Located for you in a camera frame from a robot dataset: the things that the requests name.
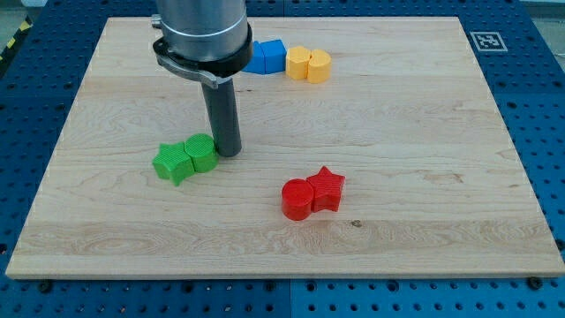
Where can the blue block behind arm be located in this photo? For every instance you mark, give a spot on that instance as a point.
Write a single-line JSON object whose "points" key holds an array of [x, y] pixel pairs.
{"points": [[257, 62]]}

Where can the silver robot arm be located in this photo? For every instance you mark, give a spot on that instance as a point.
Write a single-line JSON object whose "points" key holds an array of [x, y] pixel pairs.
{"points": [[203, 30]]}

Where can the yellow heart block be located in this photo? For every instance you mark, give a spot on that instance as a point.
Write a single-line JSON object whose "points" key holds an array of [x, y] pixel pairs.
{"points": [[319, 66]]}

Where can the yellow hexagon block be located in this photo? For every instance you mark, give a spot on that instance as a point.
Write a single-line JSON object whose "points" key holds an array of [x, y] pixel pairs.
{"points": [[297, 60]]}

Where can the red cylinder block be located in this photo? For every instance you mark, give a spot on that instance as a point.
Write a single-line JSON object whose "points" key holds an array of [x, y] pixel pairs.
{"points": [[297, 199]]}

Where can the red star block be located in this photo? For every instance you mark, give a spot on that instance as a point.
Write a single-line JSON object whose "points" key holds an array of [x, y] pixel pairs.
{"points": [[328, 190]]}

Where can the green cylinder block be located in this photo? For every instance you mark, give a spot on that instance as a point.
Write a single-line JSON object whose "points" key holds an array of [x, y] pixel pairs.
{"points": [[201, 148]]}

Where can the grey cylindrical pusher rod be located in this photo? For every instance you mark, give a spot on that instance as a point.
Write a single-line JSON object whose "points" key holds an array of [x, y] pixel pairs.
{"points": [[222, 114]]}

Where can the blue cube block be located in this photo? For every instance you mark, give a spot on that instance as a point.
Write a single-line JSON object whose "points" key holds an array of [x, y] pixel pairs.
{"points": [[274, 53]]}

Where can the green star block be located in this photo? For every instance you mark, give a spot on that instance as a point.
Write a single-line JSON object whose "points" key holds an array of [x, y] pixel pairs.
{"points": [[173, 163]]}

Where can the white fiducial marker tag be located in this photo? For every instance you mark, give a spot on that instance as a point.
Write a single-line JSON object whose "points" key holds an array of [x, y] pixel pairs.
{"points": [[487, 41]]}

